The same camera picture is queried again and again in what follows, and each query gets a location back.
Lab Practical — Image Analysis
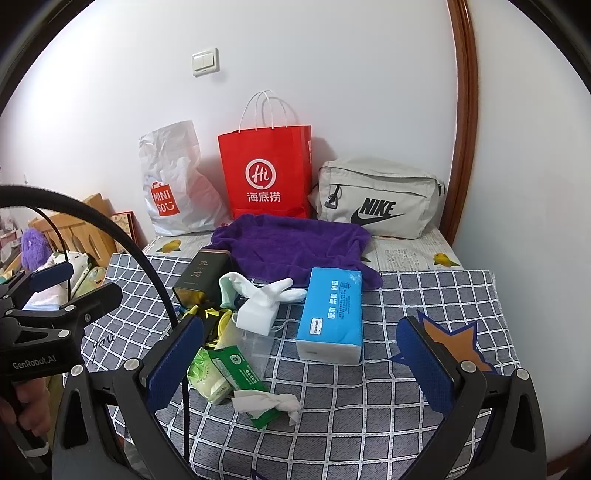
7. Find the purple plush toy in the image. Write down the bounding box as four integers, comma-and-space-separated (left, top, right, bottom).
21, 228, 52, 272

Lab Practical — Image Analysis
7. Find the green wet wipes packet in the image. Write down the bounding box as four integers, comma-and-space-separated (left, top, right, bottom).
207, 344, 283, 431

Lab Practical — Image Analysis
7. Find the purple towel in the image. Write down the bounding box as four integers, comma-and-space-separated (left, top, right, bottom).
211, 214, 383, 291

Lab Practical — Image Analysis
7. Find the white rubber glove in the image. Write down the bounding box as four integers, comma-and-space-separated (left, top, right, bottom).
218, 272, 307, 309

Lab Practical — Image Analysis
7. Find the person's left hand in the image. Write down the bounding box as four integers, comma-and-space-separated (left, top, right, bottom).
1, 378, 51, 437

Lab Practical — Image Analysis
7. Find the dark green tea box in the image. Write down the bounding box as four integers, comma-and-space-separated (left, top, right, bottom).
172, 248, 232, 309

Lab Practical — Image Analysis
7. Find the white sponge block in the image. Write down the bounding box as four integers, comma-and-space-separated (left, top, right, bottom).
235, 298, 280, 336

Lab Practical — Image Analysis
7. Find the blue tissue pack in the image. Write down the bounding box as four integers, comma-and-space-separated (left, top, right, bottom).
295, 267, 363, 365

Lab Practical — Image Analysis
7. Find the beige Nike bag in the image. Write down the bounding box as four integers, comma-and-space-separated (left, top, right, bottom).
308, 156, 446, 239

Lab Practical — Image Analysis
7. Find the red Haidilao paper bag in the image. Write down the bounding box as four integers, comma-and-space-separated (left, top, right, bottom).
217, 122, 312, 218

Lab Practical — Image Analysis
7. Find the white wall switch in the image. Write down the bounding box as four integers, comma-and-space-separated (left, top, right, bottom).
191, 47, 219, 77

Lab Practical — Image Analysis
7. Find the light green tissue pack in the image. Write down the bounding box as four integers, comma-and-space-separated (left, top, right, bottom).
187, 348, 232, 405

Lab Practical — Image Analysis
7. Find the white tissue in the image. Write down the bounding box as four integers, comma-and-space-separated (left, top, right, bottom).
231, 389, 301, 429

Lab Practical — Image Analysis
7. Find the wooden furniture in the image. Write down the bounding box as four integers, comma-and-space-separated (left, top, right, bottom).
28, 210, 117, 267

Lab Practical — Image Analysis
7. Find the yellow black mesh pouch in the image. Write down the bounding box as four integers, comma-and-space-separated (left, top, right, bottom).
181, 305, 233, 350

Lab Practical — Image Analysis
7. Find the newspaper print sheet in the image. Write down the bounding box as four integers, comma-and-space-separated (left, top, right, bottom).
143, 226, 463, 273

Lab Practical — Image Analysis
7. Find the clear plastic bag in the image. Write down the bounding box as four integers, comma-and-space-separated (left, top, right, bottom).
236, 330, 274, 380

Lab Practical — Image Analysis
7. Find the black cable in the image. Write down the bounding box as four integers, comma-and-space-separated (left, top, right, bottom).
0, 184, 192, 467

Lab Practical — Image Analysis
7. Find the brown wooden door frame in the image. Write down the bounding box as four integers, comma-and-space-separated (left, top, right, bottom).
440, 0, 480, 245

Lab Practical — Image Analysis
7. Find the grey checked cloth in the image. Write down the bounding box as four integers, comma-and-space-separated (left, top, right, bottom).
64, 252, 523, 480

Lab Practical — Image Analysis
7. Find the orange star patch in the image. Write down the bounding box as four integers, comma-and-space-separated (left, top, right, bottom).
391, 310, 497, 374

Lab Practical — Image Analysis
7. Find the white Miniso plastic bag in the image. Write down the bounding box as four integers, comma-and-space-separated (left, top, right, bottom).
138, 120, 230, 237

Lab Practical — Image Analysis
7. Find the red patterned box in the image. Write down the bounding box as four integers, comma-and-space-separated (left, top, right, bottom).
110, 211, 137, 243

